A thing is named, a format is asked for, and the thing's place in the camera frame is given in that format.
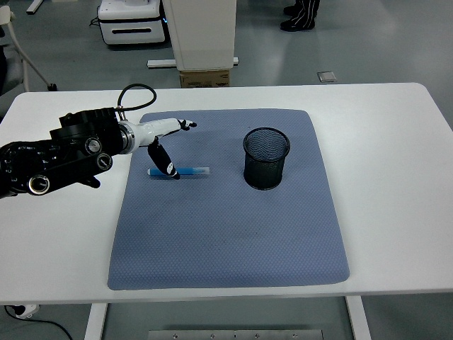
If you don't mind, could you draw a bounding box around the white power strip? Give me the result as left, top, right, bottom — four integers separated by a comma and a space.
12, 303, 40, 319

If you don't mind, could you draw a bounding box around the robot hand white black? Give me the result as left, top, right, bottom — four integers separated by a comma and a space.
131, 118, 198, 181

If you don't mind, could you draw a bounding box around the white column pedestal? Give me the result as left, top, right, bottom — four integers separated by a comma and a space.
161, 0, 237, 71

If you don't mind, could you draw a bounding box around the black floor cable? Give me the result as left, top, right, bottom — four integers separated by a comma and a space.
3, 305, 74, 340

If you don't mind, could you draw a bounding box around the white tube chair frame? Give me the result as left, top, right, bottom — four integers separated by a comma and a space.
0, 6, 58, 91

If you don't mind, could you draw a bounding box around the black mesh pen holder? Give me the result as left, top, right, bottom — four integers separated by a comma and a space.
242, 127, 292, 191

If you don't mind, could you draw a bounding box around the brown cardboard box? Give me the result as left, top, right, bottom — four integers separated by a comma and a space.
179, 69, 231, 89

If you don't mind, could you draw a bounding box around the white table leg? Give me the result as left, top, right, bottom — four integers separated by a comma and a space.
84, 303, 108, 340
345, 295, 372, 340

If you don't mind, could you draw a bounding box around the grey pedestal foot bar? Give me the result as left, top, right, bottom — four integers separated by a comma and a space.
147, 56, 240, 69

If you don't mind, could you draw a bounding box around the blue textured mat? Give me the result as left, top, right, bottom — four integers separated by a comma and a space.
107, 108, 351, 291

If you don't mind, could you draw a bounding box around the person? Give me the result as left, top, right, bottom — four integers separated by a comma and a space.
280, 0, 321, 33

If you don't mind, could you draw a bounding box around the blue marker with clear cap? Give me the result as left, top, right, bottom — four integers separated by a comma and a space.
147, 166, 211, 178

